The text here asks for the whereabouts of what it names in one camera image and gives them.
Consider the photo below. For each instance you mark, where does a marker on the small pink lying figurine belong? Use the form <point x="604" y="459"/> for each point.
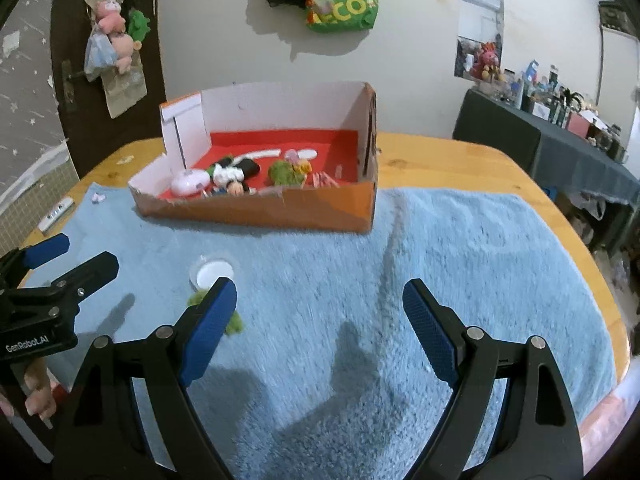
<point x="327" y="181"/>

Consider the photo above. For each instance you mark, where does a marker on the pink plush on side table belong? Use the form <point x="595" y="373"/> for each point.
<point x="487" y="62"/>

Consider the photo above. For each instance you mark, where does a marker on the wall mirror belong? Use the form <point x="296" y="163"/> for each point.
<point x="480" y="25"/>

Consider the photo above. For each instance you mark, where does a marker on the pink figurine with white base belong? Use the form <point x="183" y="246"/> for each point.
<point x="304" y="165"/>

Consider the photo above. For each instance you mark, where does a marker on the pale blue plastic bag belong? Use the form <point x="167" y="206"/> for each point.
<point x="95" y="55"/>

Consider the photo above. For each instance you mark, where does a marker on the pink pig plush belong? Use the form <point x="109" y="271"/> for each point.
<point x="111" y="15"/>

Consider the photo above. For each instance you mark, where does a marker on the black-haired figurine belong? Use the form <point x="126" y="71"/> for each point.
<point x="235" y="188"/>

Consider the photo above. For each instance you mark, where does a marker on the black suit doll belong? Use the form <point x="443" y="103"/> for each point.
<point x="247" y="166"/>

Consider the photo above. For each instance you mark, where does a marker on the side table with dark cloth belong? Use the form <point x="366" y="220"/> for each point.
<point x="550" y="160"/>

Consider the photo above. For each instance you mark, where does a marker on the green plush toy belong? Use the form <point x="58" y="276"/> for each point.
<point x="139" y="24"/>

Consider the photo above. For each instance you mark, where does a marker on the pink plush toy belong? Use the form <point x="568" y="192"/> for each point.
<point x="121" y="50"/>

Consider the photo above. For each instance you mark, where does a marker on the pink earbuds case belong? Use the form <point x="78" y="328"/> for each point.
<point x="189" y="181"/>

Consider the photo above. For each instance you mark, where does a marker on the white remote control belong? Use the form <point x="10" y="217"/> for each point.
<point x="56" y="215"/>

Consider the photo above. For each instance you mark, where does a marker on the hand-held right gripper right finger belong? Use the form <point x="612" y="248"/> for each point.
<point x="432" y="330"/>

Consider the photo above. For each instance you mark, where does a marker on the row of bottles and boxes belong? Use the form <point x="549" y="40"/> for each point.
<point x="555" y="95"/>

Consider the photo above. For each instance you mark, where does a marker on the fluffy blue towel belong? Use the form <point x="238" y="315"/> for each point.
<point x="350" y="285"/>

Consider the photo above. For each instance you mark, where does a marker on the clear round lid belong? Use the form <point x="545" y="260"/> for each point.
<point x="212" y="272"/>

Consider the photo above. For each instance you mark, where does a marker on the green fuzzy ball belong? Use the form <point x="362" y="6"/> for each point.
<point x="285" y="172"/>
<point x="234" y="325"/>

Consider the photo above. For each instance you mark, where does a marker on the orange and white cardboard box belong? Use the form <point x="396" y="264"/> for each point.
<point x="260" y="210"/>

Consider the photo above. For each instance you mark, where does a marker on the white tissue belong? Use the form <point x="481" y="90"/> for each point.
<point x="229" y="174"/>

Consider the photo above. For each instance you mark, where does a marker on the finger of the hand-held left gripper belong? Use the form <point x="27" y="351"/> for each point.
<point x="47" y="250"/>
<point x="87" y="272"/>

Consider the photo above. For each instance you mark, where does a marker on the pink box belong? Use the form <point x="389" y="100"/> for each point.
<point x="578" y="122"/>

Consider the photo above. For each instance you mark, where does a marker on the person's left hand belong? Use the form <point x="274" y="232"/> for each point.
<point x="40" y="392"/>

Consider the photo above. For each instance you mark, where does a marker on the hanging plush toys bag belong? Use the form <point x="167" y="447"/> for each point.
<point x="122" y="90"/>

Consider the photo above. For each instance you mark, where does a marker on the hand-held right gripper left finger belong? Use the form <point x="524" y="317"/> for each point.
<point x="210" y="325"/>

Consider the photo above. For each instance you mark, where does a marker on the tiny pink toy piece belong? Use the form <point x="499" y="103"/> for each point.
<point x="98" y="198"/>

